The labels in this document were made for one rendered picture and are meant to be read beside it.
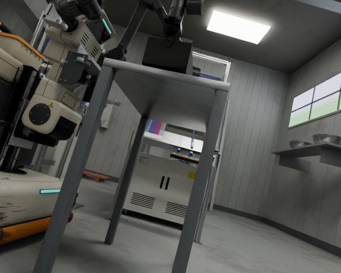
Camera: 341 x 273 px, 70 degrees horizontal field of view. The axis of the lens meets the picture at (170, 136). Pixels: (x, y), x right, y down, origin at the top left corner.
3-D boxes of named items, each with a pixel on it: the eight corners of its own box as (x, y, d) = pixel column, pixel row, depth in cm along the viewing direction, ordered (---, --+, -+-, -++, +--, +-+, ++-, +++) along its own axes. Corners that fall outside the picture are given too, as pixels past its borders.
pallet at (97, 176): (109, 182, 550) (111, 177, 552) (102, 183, 472) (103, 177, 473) (60, 168, 548) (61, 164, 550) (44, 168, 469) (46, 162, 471)
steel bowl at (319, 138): (349, 149, 338) (351, 139, 341) (322, 142, 337) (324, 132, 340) (329, 152, 378) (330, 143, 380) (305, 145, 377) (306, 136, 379)
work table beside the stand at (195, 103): (24, 295, 73) (104, 57, 86) (106, 241, 141) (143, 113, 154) (167, 349, 67) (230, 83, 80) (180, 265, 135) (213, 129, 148)
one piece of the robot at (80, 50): (48, 79, 110) (64, 37, 114) (76, 99, 137) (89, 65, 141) (80, 86, 108) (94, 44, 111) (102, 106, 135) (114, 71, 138)
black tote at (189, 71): (161, 109, 147) (165, 91, 149) (189, 114, 145) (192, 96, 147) (141, 63, 91) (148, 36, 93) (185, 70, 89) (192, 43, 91)
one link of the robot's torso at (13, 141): (-3, 141, 113) (16, 92, 117) (35, 149, 140) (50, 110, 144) (48, 155, 109) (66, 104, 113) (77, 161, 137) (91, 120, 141)
